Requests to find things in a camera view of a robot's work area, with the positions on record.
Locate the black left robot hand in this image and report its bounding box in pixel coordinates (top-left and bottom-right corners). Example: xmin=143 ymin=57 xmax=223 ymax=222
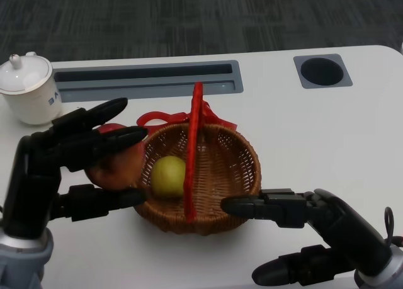
xmin=4 ymin=97 xmax=149 ymax=239

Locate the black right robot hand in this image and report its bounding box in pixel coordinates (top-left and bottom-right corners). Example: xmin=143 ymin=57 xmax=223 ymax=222
xmin=220 ymin=188 xmax=393 ymax=286

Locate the red apple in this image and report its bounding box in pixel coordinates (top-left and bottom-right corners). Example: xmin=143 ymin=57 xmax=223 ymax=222
xmin=85 ymin=123 xmax=146 ymax=191

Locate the wicker basket with red handle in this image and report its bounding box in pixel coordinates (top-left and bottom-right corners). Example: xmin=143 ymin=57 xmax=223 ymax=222
xmin=133 ymin=82 xmax=262 ymax=236

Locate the white lidded ceramic mug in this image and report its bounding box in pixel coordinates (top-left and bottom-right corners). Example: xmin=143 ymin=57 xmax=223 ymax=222
xmin=0 ymin=52 xmax=62 ymax=126

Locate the yellow-green pear without stem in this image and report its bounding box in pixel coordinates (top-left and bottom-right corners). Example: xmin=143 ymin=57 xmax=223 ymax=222
xmin=152 ymin=156 xmax=186 ymax=198

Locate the grey long table slot tray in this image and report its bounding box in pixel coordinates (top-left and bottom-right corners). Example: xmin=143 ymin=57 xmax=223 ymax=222
xmin=53 ymin=60 xmax=245 ymax=103

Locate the grey round cup holder recess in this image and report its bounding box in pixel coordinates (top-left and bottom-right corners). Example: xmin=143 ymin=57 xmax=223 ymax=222
xmin=293 ymin=54 xmax=353 ymax=89

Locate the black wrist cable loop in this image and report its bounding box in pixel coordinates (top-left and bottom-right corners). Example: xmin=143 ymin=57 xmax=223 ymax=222
xmin=383 ymin=207 xmax=403 ymax=247

